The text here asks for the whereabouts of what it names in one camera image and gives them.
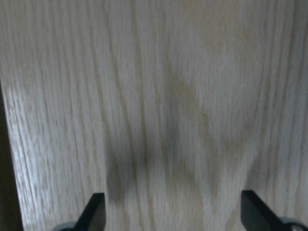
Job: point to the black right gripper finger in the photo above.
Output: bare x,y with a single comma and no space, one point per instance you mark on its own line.
256,215

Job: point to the wooden drawer cabinet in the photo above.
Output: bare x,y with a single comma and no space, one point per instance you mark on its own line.
169,107

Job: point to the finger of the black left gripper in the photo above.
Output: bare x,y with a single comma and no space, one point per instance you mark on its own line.
93,217

